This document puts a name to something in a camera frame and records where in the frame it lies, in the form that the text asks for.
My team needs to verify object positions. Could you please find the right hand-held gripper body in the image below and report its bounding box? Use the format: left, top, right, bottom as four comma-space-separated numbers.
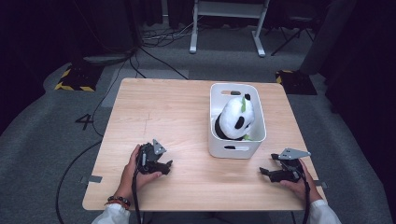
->
270, 147, 312, 183

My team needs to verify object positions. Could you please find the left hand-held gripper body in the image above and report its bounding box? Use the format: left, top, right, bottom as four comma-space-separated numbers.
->
135, 138, 168, 175

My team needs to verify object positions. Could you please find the white plastic storage bin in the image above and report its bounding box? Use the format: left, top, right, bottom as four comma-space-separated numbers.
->
207, 82, 267, 160

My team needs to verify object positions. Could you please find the panda plush toy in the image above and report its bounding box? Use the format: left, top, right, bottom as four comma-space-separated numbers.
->
214, 92, 256, 142

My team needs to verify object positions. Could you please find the person's right hand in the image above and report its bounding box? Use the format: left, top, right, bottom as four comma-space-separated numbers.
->
279, 159, 323, 203

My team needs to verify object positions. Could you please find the person's left hand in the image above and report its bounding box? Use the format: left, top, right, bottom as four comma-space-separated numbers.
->
115, 144, 163, 201

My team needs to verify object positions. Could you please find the yellow black striped floor plate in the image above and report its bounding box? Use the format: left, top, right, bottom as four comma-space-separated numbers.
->
275, 69, 318, 96
53, 63, 105, 93

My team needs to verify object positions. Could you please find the gray stand base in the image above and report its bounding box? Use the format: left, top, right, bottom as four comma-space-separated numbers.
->
81, 50, 137, 67

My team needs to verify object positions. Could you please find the black tripod stand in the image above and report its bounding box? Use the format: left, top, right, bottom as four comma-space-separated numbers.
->
270, 15, 316, 57

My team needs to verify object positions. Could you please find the gray curtain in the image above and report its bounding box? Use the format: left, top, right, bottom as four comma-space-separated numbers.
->
299, 0, 358, 76

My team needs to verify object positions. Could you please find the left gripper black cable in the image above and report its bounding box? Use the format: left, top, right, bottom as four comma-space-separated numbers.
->
131, 166, 143, 224

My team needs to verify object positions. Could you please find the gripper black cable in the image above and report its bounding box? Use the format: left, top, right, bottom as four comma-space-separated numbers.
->
131, 166, 143, 224
298, 160, 313, 224

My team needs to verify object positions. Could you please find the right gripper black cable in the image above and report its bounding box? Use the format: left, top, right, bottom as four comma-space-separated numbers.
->
298, 160, 313, 224

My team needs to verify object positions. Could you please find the beaded bracelet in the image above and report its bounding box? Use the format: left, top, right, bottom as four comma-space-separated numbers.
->
105, 195, 132, 210

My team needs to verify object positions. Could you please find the thin black floor cable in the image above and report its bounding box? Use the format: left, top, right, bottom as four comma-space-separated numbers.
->
91, 46, 190, 138

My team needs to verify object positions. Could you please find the thick black floor cable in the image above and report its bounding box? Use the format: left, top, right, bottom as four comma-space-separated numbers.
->
55, 139, 105, 224

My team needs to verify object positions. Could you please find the white desk frame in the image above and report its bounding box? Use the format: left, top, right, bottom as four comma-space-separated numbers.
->
189, 0, 271, 58

